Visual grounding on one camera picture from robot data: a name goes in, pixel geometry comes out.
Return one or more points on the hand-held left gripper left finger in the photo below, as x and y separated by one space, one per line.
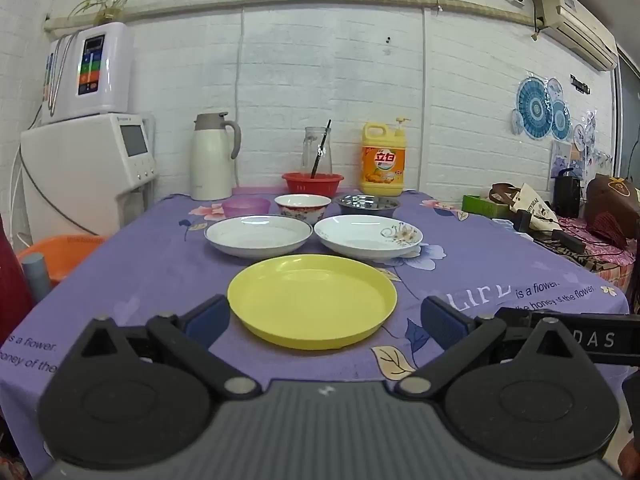
207 317

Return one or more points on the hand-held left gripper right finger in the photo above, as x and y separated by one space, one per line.
442 321

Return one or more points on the yellow plastic plate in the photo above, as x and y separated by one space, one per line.
312 300

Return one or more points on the purple plastic bowl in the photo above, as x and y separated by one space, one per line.
245 207

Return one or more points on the purple floral tablecloth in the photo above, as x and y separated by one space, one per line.
150 270

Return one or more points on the patterned side table cloth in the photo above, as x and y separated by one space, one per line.
605 262

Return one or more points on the plain white plate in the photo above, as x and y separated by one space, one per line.
257 235

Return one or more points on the white floral plate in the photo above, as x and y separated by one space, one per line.
367 237

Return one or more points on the green box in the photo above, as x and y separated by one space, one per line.
480 204

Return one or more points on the stainless steel bowl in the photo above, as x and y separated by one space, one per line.
367 205

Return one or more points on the brown bag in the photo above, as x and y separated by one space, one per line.
612 200

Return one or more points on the white paper bag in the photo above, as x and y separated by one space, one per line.
532 207

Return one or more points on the black mug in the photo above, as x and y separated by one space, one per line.
567 195

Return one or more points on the red floral ceramic bowl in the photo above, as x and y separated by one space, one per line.
302 208

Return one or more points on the white thermos jug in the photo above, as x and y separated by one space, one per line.
210 165

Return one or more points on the orange plastic basin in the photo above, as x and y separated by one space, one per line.
60 255

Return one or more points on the red plastic basket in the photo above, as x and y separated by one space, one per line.
300 186

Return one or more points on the yellow dish soap bottle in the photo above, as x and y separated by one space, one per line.
382 165

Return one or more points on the grey plastic pipe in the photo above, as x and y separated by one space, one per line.
36 275

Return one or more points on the clear glass jar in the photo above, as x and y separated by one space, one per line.
310 152

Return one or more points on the white water dispenser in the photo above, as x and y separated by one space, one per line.
75 175

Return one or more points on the dark red cloth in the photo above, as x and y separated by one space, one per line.
12 280

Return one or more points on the black stirring stick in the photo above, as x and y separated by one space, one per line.
320 150

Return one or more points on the small blue fan decoration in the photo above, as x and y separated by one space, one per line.
560 120

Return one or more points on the large blue fan decoration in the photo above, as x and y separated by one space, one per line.
534 107

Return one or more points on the white water purifier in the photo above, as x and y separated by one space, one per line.
92 75

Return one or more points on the white air conditioner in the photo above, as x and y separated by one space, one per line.
575 25

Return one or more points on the potted green plant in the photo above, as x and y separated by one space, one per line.
117 2

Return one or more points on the beige wall pipe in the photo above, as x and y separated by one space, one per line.
300 2

